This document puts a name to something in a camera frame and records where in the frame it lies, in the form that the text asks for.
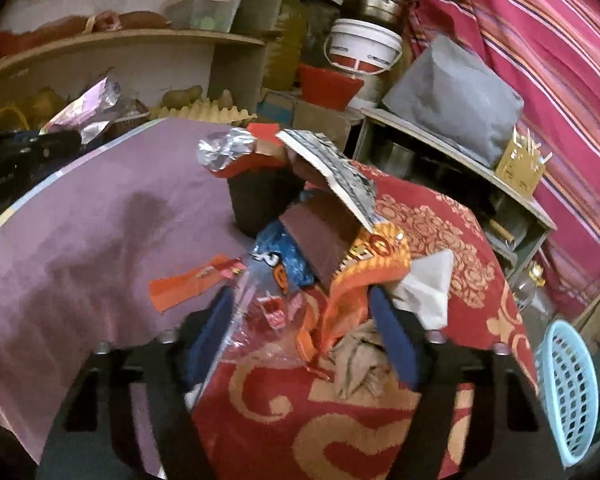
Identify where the brown paper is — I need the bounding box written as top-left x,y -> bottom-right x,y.
328,320 -> 391,400

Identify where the white plastic bag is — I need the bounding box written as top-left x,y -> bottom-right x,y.
386,249 -> 454,330

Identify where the clear red printed wrapper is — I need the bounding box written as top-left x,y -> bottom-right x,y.
178,254 -> 306,410

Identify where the silver pink foil wrapper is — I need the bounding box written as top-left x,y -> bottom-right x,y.
40,76 -> 124,145

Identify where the orange red torn wrapper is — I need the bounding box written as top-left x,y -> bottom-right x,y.
149,255 -> 246,313

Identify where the orange snack bag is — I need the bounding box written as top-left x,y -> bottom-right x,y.
296,221 -> 412,363

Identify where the red gold patterned cloth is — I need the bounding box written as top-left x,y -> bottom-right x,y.
194,167 -> 536,479

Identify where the blue crumpled wrapper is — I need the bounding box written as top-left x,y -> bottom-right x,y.
250,220 -> 316,289

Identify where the brown cardboard piece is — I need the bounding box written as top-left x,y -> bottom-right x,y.
279,188 -> 362,289

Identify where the clear oil bottle yellow label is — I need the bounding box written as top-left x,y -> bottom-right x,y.
509,260 -> 555,318

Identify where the dark brown cup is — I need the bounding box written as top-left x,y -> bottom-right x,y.
227,168 -> 306,238

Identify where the black white printed packet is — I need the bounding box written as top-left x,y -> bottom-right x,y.
276,129 -> 378,232

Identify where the grey low shelf unit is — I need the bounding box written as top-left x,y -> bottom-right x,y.
353,108 -> 557,278

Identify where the light blue plastic basket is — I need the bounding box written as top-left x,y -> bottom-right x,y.
534,320 -> 598,468

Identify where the small steel pot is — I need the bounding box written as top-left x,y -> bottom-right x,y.
375,142 -> 414,180

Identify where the silver red foil wrapper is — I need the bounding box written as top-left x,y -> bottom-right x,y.
197,122 -> 289,179

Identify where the yellow egg tray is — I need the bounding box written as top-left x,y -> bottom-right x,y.
149,99 -> 257,127

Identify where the yellow woven utensil basket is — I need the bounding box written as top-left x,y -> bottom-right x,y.
495,128 -> 553,200

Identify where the cardboard box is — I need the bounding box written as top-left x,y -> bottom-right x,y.
257,88 -> 363,156

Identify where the clear plastic container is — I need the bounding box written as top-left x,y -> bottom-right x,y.
161,0 -> 242,34

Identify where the grey cloth bag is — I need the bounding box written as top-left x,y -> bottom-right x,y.
382,35 -> 524,169

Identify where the red plastic bowl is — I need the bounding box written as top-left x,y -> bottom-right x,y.
299,64 -> 364,112

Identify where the yellow oil jug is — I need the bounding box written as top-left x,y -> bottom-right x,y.
262,0 -> 309,91

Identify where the white plastic bucket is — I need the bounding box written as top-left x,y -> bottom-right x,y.
323,18 -> 403,75

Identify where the steel cooking pot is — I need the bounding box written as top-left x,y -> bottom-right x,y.
340,0 -> 414,34

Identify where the striped pink red curtain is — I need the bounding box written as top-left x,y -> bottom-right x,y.
413,0 -> 600,318

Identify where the wooden wall shelf unit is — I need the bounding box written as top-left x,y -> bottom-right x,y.
0,0 -> 282,110

